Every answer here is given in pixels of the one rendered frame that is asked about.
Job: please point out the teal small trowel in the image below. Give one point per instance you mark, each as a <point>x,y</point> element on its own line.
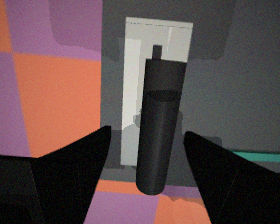
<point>257,155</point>

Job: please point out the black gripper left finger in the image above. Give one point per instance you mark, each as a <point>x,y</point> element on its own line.
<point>56,188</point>

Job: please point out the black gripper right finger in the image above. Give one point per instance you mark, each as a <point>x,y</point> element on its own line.
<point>234,190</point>

